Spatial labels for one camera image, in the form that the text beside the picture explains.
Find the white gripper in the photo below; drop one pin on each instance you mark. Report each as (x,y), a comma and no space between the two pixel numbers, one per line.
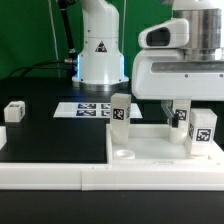
(165,75)

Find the white square table top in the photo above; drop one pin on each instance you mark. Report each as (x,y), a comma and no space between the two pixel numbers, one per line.
(150,144)

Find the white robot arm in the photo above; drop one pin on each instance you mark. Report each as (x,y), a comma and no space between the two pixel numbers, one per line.
(92,31)

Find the white marker sheet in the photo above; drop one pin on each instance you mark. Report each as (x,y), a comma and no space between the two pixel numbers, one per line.
(90,110)

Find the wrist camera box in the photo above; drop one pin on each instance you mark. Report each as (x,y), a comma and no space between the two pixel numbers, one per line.
(173,33)

